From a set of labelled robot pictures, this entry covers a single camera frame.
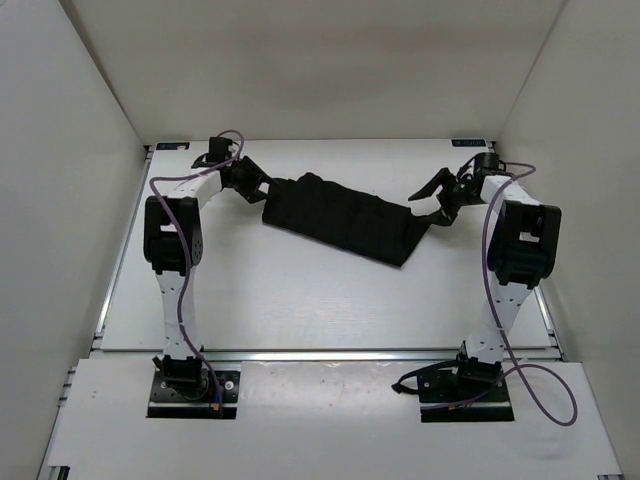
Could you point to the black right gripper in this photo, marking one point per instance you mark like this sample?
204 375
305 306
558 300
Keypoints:
435 185

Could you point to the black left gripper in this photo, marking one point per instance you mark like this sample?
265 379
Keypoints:
256 178

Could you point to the black pleated skirt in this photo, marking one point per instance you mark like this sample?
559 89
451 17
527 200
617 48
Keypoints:
350 220

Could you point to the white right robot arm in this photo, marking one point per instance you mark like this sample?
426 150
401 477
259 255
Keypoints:
518 249

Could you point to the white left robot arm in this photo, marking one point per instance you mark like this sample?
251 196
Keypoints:
173 246

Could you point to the right blue table label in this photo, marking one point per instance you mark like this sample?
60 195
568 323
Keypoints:
468 143

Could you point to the blue table label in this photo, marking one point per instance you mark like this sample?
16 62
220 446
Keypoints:
172 146
468 143

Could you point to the left blue table label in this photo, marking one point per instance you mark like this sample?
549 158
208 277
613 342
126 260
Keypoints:
172 146

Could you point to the aluminium table rail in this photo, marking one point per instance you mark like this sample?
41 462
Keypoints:
330 355

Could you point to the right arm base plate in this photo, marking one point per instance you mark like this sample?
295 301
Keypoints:
450 395

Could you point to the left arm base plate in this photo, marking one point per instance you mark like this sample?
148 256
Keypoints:
167 401

